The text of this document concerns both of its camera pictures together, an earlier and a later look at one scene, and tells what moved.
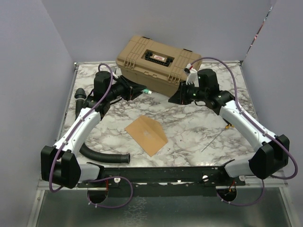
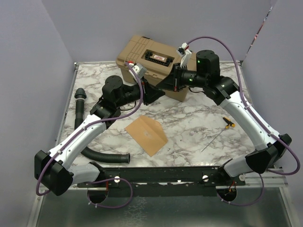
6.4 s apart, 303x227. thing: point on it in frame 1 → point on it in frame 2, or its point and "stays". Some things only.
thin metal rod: [228, 126] stays
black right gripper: [180, 96] → [172, 82]
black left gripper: [132, 89] → [150, 93]
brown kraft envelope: [149, 133] stays
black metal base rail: [164, 181] stays
